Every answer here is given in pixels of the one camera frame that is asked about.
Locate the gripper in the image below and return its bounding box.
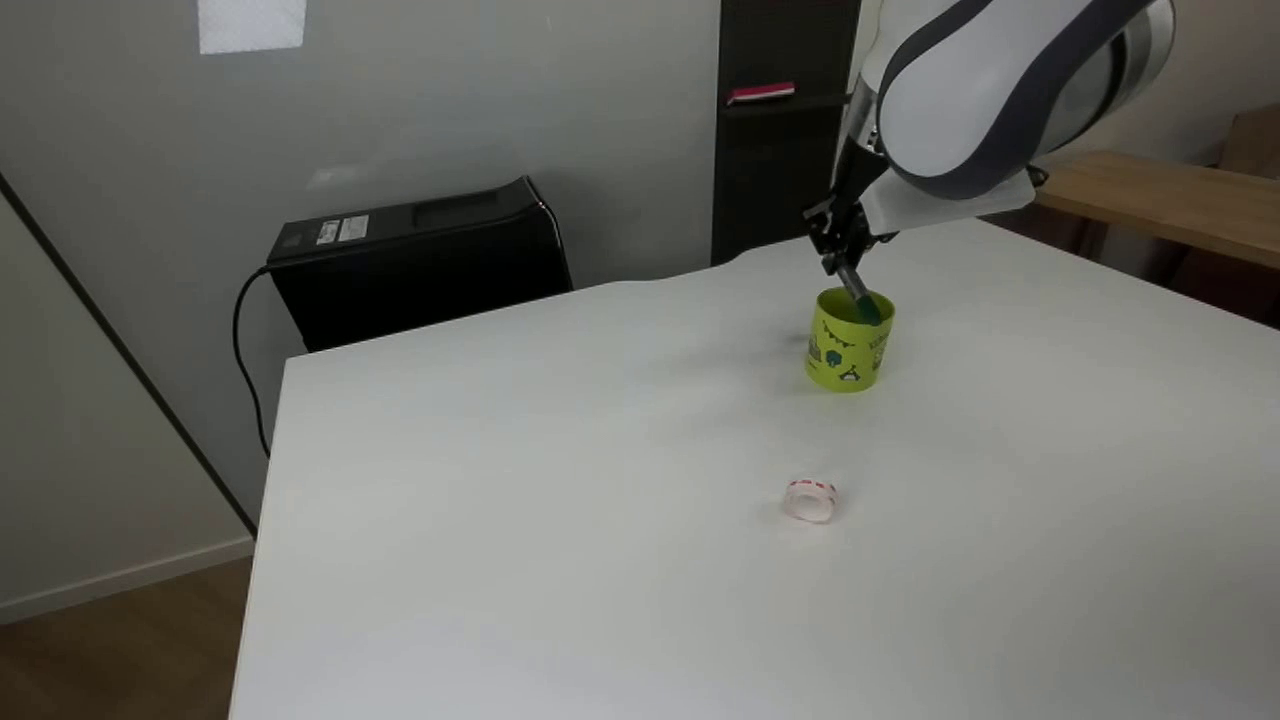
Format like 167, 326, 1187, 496
803, 134, 898, 277

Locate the green marker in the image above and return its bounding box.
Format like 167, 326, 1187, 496
838, 262, 884, 327

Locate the yellow-green printed cup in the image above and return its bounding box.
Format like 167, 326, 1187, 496
804, 287, 897, 394

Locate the dark tall shelf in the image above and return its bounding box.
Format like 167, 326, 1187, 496
710, 0, 863, 268

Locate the pink book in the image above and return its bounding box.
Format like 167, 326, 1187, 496
725, 81, 798, 108

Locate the white tape roll red print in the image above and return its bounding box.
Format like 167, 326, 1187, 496
781, 478, 840, 526

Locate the wooden table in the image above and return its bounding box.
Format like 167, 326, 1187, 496
1033, 150, 1280, 271

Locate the cardboard box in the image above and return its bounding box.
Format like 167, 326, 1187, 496
1218, 103, 1280, 182

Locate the black computer case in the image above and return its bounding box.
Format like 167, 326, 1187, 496
265, 176, 575, 354

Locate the white paper sheet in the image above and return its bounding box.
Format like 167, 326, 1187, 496
196, 0, 308, 57

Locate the black cable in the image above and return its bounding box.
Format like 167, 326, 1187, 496
231, 264, 275, 460

